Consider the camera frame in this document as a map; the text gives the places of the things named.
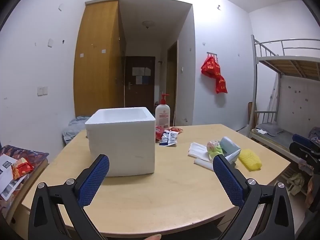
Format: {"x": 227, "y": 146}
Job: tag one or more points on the person's left hand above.
{"x": 153, "y": 237}

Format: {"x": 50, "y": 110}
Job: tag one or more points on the red and yellow snack packet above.
{"x": 22, "y": 168}

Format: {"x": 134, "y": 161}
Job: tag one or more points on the dark brown door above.
{"x": 140, "y": 95}

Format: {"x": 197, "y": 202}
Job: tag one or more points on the double white wall switch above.
{"x": 42, "y": 91}

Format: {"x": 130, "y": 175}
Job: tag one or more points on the white plastic bag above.
{"x": 197, "y": 150}
{"x": 202, "y": 163}

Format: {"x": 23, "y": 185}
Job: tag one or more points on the small orange-red packet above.
{"x": 176, "y": 130}

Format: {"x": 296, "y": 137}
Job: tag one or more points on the yellow foam net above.
{"x": 250, "y": 160}

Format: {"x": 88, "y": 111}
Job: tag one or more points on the grey bed mattress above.
{"x": 277, "y": 135}

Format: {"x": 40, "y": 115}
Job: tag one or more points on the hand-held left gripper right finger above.
{"x": 228, "y": 180}

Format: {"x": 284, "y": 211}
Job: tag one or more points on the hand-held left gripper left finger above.
{"x": 93, "y": 180}

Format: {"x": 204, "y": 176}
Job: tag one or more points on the dark printed cloth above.
{"x": 35, "y": 156}

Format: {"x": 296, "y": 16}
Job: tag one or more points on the metal wall hook rack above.
{"x": 212, "y": 54}

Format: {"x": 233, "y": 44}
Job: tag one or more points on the wooden wardrobe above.
{"x": 97, "y": 67}

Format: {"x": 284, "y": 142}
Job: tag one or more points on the grey sock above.
{"x": 228, "y": 145}

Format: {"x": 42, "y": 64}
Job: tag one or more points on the green tissue packet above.
{"x": 214, "y": 150}

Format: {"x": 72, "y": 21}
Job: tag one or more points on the grey cloth pile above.
{"x": 75, "y": 127}

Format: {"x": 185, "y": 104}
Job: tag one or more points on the white lotion pump bottle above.
{"x": 162, "y": 115}

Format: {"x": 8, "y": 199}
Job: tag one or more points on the wooden board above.
{"x": 250, "y": 115}

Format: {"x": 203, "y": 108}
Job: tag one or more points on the white paper notices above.
{"x": 141, "y": 71}

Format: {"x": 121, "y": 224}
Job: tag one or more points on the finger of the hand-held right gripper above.
{"x": 301, "y": 138}
{"x": 303, "y": 152}

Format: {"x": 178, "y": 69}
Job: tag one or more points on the red cloth bag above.
{"x": 221, "y": 85}
{"x": 210, "y": 67}

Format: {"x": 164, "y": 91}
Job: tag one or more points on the blue and white packet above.
{"x": 168, "y": 138}

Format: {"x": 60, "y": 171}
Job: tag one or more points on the blue paper notice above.
{"x": 142, "y": 80}

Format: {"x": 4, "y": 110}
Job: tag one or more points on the white hanging cloth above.
{"x": 274, "y": 92}

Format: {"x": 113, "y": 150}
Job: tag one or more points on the white foam box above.
{"x": 120, "y": 145}

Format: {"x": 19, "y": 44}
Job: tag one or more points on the ceiling lamp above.
{"x": 148, "y": 24}

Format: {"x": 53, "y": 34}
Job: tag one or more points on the white paper sheets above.
{"x": 6, "y": 177}

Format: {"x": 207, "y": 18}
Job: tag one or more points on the metal bunk bed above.
{"x": 256, "y": 80}

